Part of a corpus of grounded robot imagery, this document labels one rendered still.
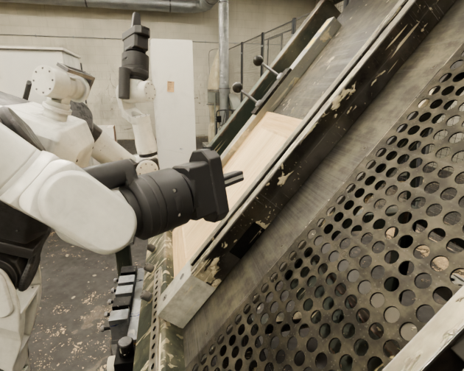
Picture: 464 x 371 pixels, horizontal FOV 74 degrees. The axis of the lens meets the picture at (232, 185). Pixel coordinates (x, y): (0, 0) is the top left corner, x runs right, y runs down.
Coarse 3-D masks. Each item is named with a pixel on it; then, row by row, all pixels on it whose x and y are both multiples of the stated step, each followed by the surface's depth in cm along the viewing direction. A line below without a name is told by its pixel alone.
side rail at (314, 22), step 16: (320, 0) 130; (320, 16) 127; (336, 16) 129; (304, 32) 128; (288, 48) 129; (304, 48) 130; (272, 64) 132; (288, 64) 131; (272, 80) 131; (256, 96) 132; (240, 112) 133; (224, 128) 134; (240, 128) 135; (208, 144) 139; (224, 144) 135
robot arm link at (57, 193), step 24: (24, 168) 31; (48, 168) 32; (72, 168) 33; (0, 192) 31; (24, 192) 30; (48, 192) 30; (72, 192) 32; (96, 192) 34; (48, 216) 30; (72, 216) 32; (96, 216) 33; (120, 216) 35; (72, 240) 34; (96, 240) 33; (120, 240) 35
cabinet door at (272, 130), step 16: (256, 128) 108; (272, 128) 96; (288, 128) 86; (256, 144) 99; (272, 144) 89; (240, 160) 103; (256, 160) 91; (256, 176) 85; (240, 192) 87; (192, 224) 104; (208, 224) 92; (176, 240) 107; (192, 240) 95; (176, 256) 97; (176, 272) 89
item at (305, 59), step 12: (336, 24) 106; (324, 36) 106; (312, 48) 107; (300, 60) 107; (312, 60) 108; (300, 72) 109; (288, 84) 109; (276, 96) 109; (264, 108) 110; (252, 120) 111; (240, 132) 113; (240, 144) 112; (228, 156) 112
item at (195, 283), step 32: (416, 0) 59; (448, 0) 60; (384, 32) 61; (416, 32) 61; (352, 64) 64; (384, 64) 62; (352, 96) 62; (320, 128) 63; (288, 160) 64; (320, 160) 65; (256, 192) 65; (288, 192) 66; (224, 224) 69; (256, 224) 67; (192, 256) 72; (224, 256) 67; (192, 288) 68
